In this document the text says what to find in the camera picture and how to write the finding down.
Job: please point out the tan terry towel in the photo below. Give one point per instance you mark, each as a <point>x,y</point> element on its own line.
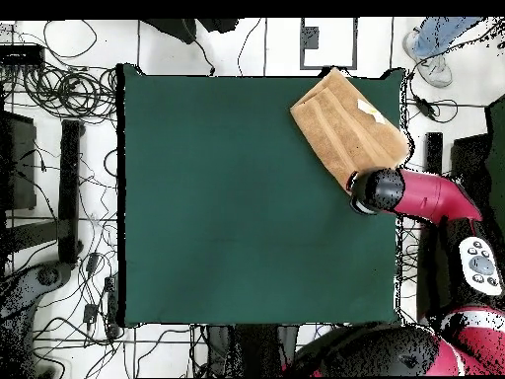
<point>347,130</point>

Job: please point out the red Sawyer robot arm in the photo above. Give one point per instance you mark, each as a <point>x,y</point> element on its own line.
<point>434,193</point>

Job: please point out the black flat panel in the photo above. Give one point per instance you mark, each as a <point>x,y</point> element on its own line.
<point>21,166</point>
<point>469,158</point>

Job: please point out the black power adapter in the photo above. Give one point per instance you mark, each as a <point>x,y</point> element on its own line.
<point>425,109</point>

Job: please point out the dark green table cloth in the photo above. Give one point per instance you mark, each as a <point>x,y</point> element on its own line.
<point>217,197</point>

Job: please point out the white shoe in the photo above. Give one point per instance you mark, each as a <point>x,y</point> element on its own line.
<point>436,73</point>

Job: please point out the small grey box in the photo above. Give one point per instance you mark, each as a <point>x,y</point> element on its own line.
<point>310,38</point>

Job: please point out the green cloth sheet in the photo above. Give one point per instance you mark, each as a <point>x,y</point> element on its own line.
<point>498,158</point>

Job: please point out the person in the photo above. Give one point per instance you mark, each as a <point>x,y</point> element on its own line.
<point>177,29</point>
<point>442,33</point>

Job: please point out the grey chair base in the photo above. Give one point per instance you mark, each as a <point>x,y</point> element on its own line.
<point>47,276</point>

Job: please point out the black electronics box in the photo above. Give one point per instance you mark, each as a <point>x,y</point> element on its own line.
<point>21,55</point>

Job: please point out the grey square floor frame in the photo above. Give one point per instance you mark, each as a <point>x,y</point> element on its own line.
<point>302,47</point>

